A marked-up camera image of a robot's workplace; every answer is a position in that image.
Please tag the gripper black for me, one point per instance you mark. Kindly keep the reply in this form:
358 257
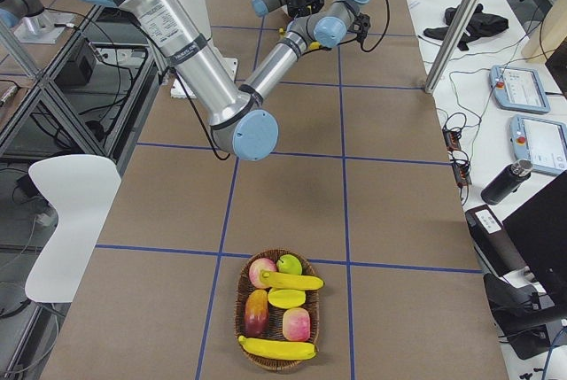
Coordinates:
296 3

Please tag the wicker basket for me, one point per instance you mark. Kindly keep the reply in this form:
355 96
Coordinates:
274 328

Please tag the white pillar base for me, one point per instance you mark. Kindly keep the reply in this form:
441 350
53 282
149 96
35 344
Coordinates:
206 72

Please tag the black cloth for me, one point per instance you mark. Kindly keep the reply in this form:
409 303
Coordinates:
481 25

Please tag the teach pendant far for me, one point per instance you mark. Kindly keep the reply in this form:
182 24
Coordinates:
518 89

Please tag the teach pendant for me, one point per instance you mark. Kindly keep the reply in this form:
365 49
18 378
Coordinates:
518 89
541 141

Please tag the green pear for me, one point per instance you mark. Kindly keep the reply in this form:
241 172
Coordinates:
289 264

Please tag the pink apple upper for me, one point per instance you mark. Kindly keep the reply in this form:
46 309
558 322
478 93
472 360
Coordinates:
256 268

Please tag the pink apple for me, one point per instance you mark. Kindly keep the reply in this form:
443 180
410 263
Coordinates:
256 268
296 324

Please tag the black bottle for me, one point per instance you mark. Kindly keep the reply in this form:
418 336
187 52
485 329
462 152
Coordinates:
506 181

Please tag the teach pendant near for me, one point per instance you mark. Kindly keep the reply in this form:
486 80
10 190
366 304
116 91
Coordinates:
541 141

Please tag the white chair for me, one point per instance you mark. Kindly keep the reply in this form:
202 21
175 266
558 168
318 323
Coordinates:
81 188

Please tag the yellow lemon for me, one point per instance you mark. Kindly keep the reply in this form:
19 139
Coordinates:
286 298

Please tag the black box device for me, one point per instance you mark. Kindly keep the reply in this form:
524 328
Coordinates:
493 241

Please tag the red yellow mango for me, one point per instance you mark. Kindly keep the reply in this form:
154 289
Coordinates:
256 313

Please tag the pink apple lower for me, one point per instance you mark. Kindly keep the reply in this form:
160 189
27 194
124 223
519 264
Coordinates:
296 324

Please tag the black monitor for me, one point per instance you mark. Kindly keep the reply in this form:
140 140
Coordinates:
538 231

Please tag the yellow banana bottom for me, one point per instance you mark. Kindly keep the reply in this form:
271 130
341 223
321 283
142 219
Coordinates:
278 350

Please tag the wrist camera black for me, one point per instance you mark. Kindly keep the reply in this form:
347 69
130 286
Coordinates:
360 27

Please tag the aluminium frame post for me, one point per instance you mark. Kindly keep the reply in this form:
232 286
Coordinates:
454 34

